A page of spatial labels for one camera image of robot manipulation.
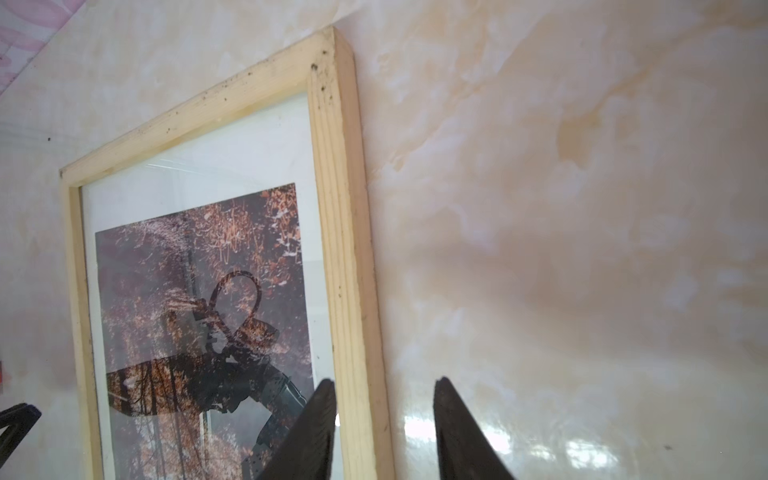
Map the light wooden picture frame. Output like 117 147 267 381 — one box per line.
59 26 395 479

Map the autumn forest photo print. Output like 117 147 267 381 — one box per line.
95 184 314 479

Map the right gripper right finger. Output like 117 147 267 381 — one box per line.
433 377 515 480

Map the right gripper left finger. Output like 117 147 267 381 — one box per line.
258 379 337 480

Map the white mat board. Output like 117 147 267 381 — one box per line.
81 95 334 479

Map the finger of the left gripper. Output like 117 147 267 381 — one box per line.
0 403 42 467

